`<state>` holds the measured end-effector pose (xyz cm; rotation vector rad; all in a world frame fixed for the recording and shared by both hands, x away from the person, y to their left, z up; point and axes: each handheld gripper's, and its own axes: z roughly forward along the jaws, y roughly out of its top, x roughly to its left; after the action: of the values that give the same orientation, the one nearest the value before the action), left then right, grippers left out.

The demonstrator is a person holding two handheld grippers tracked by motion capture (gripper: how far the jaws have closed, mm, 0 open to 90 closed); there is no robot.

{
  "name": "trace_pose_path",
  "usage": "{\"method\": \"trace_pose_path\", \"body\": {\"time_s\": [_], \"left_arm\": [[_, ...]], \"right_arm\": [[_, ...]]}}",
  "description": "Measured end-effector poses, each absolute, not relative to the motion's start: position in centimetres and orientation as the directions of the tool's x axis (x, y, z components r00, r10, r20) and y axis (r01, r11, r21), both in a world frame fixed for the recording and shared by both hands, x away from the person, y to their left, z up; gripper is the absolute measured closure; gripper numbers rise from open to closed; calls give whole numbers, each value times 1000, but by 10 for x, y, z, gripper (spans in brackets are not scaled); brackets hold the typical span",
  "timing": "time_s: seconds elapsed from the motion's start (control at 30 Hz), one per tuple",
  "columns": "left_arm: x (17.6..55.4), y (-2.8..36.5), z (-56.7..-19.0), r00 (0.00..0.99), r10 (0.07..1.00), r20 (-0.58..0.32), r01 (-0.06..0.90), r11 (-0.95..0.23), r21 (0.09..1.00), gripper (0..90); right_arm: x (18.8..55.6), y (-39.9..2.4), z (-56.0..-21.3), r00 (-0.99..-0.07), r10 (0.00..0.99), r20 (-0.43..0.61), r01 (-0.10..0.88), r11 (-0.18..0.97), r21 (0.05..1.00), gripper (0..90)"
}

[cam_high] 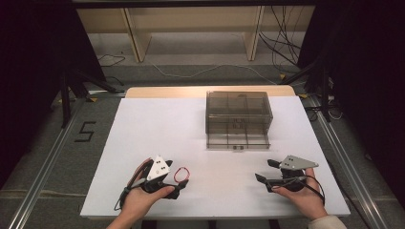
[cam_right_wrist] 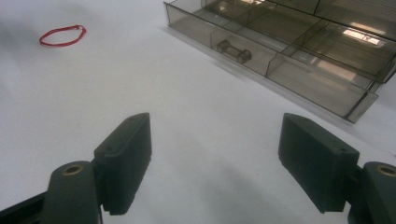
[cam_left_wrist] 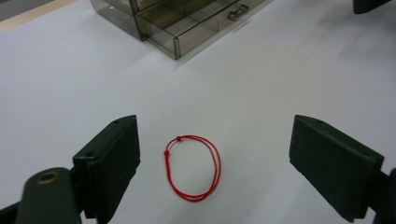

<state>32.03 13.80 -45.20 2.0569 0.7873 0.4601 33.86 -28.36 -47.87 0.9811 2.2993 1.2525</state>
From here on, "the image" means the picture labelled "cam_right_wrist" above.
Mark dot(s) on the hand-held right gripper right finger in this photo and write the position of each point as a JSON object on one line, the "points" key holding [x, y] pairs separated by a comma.
{"points": [[314, 161]]}

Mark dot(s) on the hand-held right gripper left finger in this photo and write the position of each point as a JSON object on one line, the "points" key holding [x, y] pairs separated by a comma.
{"points": [[124, 168]]}

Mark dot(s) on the smoky transparent compartment organizer box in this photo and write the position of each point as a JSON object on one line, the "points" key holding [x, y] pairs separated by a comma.
{"points": [[299, 53]]}

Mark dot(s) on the small dark metal part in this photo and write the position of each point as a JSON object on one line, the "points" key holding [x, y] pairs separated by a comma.
{"points": [[234, 51]]}

